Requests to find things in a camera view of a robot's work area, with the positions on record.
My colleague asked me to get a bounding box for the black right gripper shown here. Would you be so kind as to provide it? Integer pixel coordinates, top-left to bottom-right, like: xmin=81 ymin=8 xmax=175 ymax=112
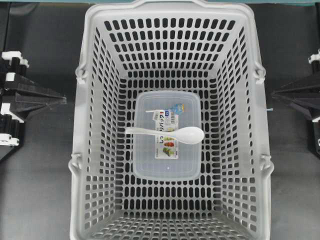
xmin=271 ymin=49 xmax=320 ymax=157

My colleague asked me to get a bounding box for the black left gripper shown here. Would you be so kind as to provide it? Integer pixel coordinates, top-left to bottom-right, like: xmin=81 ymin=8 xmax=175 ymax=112
xmin=0 ymin=51 xmax=67 ymax=160

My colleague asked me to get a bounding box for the white chinese soup spoon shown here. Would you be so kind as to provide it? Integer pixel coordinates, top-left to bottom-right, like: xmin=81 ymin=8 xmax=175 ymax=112
xmin=125 ymin=126 xmax=205 ymax=145

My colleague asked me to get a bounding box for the grey plastic shopping basket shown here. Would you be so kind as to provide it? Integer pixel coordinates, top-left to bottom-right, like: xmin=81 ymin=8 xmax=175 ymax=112
xmin=68 ymin=0 xmax=274 ymax=240

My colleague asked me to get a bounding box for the clear plastic food container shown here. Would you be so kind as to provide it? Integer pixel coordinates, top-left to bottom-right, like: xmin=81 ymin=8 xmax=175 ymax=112
xmin=132 ymin=90 xmax=202 ymax=181

